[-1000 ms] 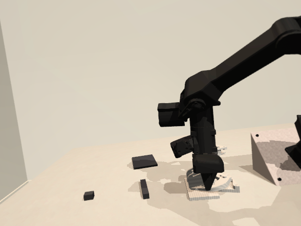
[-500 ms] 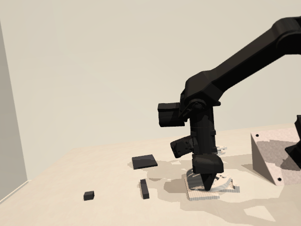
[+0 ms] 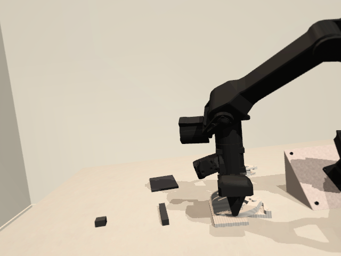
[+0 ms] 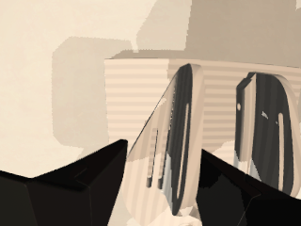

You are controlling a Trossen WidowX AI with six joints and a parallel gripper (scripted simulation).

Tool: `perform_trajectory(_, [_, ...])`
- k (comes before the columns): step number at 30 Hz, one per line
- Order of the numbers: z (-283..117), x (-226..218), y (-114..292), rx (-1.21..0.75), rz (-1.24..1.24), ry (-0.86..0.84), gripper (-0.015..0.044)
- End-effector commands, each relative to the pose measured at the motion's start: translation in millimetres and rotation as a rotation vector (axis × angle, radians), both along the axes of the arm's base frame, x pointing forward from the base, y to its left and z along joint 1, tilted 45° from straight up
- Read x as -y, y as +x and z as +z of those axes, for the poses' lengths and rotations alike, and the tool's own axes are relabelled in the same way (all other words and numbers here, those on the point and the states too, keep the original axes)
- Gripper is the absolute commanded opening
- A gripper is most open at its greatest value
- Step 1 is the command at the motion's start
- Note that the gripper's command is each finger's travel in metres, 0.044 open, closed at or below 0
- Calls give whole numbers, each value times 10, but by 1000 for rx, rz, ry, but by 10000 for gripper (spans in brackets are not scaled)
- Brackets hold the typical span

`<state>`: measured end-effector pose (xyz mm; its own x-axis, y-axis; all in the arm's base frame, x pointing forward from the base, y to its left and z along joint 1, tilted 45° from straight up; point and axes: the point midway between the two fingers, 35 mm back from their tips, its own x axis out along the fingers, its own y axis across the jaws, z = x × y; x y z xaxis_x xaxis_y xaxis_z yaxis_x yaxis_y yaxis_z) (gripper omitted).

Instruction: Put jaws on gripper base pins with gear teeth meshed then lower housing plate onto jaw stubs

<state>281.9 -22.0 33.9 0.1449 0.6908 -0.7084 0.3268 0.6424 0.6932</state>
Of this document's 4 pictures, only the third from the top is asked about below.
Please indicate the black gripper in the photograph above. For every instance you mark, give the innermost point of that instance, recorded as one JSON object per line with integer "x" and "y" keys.
{"x": 234, "y": 184}

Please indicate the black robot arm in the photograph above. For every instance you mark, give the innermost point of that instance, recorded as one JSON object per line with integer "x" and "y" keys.
{"x": 230, "y": 103}

